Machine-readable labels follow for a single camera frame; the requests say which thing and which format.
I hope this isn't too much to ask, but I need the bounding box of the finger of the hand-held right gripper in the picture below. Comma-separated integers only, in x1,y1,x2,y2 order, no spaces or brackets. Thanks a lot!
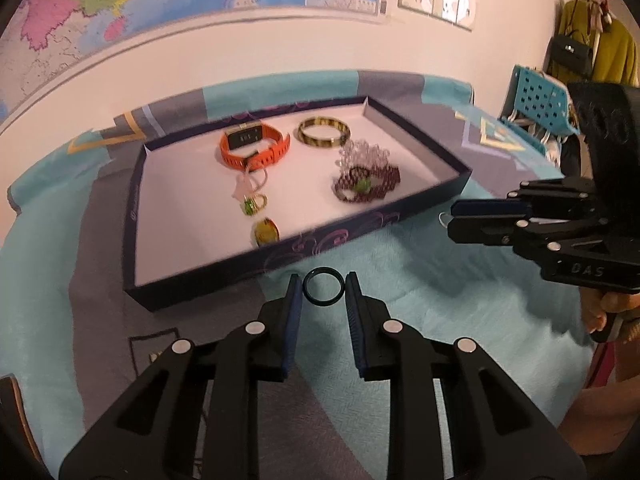
446,215,601,263
450,177,597,221

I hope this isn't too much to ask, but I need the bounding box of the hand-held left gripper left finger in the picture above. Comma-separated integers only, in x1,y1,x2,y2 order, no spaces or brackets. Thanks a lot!
59,272,306,480

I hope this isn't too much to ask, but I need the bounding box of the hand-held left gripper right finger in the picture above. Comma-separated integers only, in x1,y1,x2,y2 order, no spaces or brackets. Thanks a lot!
344,271,588,480

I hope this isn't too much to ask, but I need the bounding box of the black ring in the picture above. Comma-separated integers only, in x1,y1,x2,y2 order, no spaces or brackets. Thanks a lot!
303,267,346,306

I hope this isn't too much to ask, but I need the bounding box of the amber stone ring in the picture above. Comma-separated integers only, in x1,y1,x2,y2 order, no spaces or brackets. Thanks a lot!
251,217,280,249

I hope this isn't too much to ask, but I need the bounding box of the dark bead bracelet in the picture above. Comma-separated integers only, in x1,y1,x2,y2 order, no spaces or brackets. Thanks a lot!
331,165,403,205

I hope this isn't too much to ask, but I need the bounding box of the green stone ring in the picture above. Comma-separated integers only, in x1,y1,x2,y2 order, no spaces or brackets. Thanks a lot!
242,194,269,217

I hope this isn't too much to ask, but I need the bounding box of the clear bead bracelet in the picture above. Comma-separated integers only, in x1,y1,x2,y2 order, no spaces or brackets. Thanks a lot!
336,140,394,176

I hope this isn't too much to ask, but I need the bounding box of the pink star charm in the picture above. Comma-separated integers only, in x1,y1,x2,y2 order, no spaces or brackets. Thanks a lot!
231,167,271,201

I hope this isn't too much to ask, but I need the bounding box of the dark blue shallow box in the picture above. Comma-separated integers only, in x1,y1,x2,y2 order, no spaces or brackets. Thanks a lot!
122,94,473,313

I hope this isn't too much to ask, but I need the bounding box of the tortoiseshell bangle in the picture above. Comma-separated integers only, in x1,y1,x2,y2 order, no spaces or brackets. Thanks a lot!
297,116,351,151

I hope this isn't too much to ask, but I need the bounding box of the orange smart watch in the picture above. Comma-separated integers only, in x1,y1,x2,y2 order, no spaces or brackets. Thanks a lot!
220,122,292,170

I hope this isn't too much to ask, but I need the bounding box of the person's right forearm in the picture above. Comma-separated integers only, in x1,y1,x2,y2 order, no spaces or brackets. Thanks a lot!
557,360,640,457

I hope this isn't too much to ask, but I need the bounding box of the person's right hand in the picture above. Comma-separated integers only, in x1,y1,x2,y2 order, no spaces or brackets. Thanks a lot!
582,289,640,345

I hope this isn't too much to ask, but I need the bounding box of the teal and grey blanket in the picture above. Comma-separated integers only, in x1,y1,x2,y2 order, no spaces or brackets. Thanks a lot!
0,70,601,480

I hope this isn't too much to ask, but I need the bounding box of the blue perforated basket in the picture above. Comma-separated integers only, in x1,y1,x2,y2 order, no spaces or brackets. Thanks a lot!
510,64,581,137

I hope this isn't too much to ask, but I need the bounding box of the yellow garment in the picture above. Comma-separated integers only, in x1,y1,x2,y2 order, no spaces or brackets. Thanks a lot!
557,0,640,87

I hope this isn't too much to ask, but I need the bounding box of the black handbag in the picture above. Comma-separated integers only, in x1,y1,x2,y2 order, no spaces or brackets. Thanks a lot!
547,35,596,82

